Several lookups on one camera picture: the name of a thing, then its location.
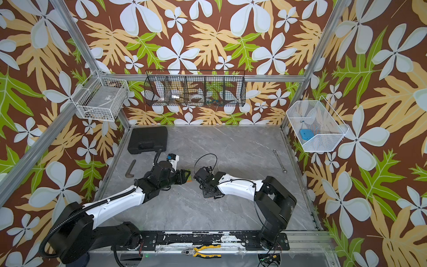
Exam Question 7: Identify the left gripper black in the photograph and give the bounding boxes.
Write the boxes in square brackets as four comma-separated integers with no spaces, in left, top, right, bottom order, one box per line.
[159,168,191,191]

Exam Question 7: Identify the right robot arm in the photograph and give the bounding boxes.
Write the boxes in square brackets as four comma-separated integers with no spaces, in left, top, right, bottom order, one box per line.
[194,167,297,249]

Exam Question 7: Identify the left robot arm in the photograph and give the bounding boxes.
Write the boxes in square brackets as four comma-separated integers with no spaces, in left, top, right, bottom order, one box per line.
[38,151,191,264]

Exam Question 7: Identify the grey allen key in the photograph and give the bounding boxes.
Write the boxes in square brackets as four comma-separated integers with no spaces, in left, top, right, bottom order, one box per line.
[125,160,136,178]

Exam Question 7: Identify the black plastic tool case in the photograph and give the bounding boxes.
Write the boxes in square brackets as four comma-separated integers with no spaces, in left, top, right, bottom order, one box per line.
[127,126,168,155]

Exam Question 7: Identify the yellow black pliers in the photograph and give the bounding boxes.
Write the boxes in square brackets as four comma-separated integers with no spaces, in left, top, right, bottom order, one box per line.
[181,245,222,259]

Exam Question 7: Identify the silver combination wrench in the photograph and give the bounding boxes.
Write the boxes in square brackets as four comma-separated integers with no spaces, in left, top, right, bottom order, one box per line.
[273,149,288,173]

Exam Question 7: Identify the blue sponge in basket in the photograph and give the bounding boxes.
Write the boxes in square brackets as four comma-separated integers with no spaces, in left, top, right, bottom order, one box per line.
[299,129,315,141]

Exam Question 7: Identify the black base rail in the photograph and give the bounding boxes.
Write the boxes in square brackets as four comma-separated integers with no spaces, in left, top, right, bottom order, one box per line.
[139,230,290,253]

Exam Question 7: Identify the black wire basket centre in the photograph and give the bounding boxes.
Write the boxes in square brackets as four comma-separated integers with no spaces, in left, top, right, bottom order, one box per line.
[142,69,247,107]

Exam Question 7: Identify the white wire basket left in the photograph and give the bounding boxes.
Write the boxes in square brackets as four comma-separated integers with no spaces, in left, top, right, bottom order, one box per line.
[72,71,129,122]

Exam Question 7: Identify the white wire basket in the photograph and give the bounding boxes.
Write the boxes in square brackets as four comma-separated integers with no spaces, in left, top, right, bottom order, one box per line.
[286,97,349,154]
[72,71,129,122]

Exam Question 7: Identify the white wire basket right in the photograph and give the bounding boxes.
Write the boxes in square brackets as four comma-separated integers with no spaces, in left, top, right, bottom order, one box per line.
[286,97,349,154]

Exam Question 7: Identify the aluminium frame post left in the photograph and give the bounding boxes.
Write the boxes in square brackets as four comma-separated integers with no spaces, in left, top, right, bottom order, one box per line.
[51,1,131,130]

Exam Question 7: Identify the aluminium frame post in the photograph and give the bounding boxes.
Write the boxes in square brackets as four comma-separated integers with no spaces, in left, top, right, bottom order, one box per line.
[51,1,131,130]
[280,0,351,129]

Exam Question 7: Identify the aluminium frame post right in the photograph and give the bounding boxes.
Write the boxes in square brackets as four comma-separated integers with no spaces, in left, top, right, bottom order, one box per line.
[280,0,351,129]

